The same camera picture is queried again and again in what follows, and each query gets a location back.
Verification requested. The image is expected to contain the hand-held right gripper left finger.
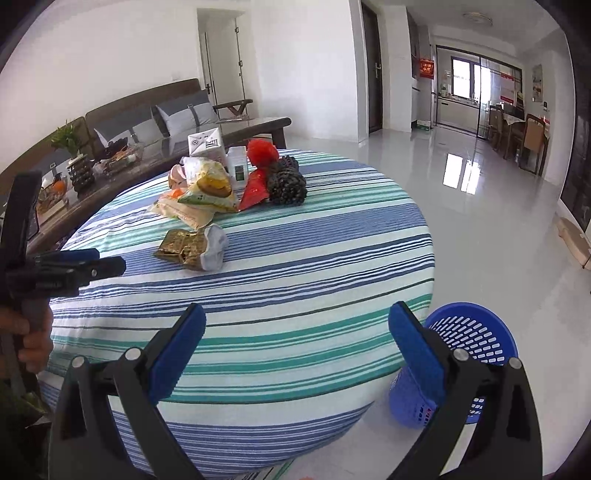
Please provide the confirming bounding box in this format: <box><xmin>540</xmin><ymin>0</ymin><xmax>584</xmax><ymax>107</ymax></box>
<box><xmin>48</xmin><ymin>303</ymin><xmax>207</xmax><ymax>480</ymax></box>

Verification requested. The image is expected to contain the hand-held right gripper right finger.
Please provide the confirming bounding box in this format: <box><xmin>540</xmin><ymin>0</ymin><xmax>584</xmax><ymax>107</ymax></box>
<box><xmin>388</xmin><ymin>302</ymin><xmax>543</xmax><ymax>480</ymax></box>

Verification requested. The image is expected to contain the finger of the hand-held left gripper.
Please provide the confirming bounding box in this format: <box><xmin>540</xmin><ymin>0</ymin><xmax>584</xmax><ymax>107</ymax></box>
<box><xmin>34</xmin><ymin>249</ymin><xmax>100</xmax><ymax>267</ymax></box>
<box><xmin>32</xmin><ymin>257</ymin><xmax>127</xmax><ymax>296</ymax></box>

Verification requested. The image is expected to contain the blue perforated plastic basket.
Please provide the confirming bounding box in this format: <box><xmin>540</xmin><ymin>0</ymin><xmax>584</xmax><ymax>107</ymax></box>
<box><xmin>388</xmin><ymin>302</ymin><xmax>519</xmax><ymax>429</ymax></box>

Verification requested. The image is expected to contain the orange white snack packet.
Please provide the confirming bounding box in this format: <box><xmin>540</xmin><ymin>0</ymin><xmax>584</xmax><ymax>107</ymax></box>
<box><xmin>148</xmin><ymin>188</ymin><xmax>218</xmax><ymax>230</ymax></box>

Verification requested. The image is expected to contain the red snack packet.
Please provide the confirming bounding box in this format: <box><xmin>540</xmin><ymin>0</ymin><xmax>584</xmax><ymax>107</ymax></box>
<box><xmin>239</xmin><ymin>167</ymin><xmax>271</xmax><ymax>212</ymax></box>

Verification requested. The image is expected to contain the person's left hand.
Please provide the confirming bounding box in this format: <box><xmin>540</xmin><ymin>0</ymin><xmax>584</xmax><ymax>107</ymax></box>
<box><xmin>0</xmin><ymin>305</ymin><xmax>54</xmax><ymax>373</ymax></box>

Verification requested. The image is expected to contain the black ribbed vase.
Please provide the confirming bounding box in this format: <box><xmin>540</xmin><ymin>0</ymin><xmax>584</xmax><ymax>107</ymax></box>
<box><xmin>67</xmin><ymin>156</ymin><xmax>96</xmax><ymax>192</ymax></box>

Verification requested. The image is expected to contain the gold foil wrapper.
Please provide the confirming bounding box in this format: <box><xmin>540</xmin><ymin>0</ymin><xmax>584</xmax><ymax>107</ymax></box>
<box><xmin>154</xmin><ymin>228</ymin><xmax>206</xmax><ymax>271</ymax></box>

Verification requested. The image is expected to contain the green potted plant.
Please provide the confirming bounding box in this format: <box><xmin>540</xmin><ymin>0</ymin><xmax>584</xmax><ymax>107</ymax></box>
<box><xmin>48</xmin><ymin>120</ymin><xmax>82</xmax><ymax>158</ymax></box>

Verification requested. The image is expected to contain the clear snack tray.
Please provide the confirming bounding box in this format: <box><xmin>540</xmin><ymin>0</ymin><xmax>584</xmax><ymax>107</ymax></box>
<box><xmin>95</xmin><ymin>141</ymin><xmax>145</xmax><ymax>175</ymax></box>

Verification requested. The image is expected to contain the white crumpled wrapper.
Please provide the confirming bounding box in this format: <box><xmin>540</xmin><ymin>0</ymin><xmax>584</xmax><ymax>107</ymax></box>
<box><xmin>198</xmin><ymin>224</ymin><xmax>229</xmax><ymax>271</ymax></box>

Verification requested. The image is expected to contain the round striped table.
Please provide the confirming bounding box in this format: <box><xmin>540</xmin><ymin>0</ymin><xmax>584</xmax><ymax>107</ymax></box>
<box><xmin>39</xmin><ymin>148</ymin><xmax>435</xmax><ymax>476</ymax></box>

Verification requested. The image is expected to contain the grey white pillow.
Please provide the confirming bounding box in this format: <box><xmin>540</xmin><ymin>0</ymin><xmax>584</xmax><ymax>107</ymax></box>
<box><xmin>154</xmin><ymin>90</ymin><xmax>219</xmax><ymax>137</ymax></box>
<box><xmin>93</xmin><ymin>117</ymin><xmax>165</xmax><ymax>149</ymax></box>

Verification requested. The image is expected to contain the yellow green snack packet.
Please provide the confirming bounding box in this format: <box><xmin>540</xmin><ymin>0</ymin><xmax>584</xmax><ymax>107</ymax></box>
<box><xmin>178</xmin><ymin>158</ymin><xmax>239</xmax><ymax>213</ymax></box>

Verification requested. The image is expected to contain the brown sofa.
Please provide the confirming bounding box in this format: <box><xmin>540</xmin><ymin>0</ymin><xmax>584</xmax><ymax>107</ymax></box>
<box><xmin>85</xmin><ymin>78</ymin><xmax>218</xmax><ymax>155</ymax></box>

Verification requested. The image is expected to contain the white green milk carton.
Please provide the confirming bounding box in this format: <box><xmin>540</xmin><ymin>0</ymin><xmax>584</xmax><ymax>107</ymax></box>
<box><xmin>187</xmin><ymin>127</ymin><xmax>227</xmax><ymax>169</ymax></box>

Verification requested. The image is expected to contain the clear plastic box green label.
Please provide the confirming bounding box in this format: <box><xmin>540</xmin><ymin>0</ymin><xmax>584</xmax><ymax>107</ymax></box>
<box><xmin>226</xmin><ymin>146</ymin><xmax>252</xmax><ymax>188</ymax></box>

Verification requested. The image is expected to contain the cardboard box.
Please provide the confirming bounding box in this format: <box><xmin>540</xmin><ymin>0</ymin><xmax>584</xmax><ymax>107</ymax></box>
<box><xmin>556</xmin><ymin>216</ymin><xmax>591</xmax><ymax>270</ymax></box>

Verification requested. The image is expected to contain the red plastic bag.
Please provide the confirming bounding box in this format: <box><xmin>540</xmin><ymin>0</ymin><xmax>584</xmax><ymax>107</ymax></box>
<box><xmin>246</xmin><ymin>138</ymin><xmax>280</xmax><ymax>168</ymax></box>

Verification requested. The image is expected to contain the wooden folding stool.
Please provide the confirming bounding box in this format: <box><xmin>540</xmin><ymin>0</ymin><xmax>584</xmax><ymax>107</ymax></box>
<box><xmin>213</xmin><ymin>98</ymin><xmax>254</xmax><ymax>121</ymax></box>

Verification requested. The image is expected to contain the wooden dining chair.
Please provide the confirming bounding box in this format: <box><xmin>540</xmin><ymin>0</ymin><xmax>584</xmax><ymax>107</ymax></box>
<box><xmin>519</xmin><ymin>114</ymin><xmax>551</xmax><ymax>177</ymax></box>

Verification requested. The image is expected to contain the white interior door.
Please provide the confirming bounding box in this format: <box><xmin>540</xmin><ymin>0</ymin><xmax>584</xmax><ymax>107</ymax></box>
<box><xmin>198</xmin><ymin>8</ymin><xmax>244</xmax><ymax>108</ymax></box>

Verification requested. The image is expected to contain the dining table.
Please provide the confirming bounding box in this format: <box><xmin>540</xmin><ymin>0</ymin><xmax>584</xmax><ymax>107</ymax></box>
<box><xmin>501</xmin><ymin>108</ymin><xmax>527</xmax><ymax>155</ymax></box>

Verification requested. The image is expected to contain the dark wooden door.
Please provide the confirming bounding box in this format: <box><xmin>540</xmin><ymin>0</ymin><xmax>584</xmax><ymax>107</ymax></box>
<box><xmin>361</xmin><ymin>1</ymin><xmax>384</xmax><ymax>134</ymax></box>

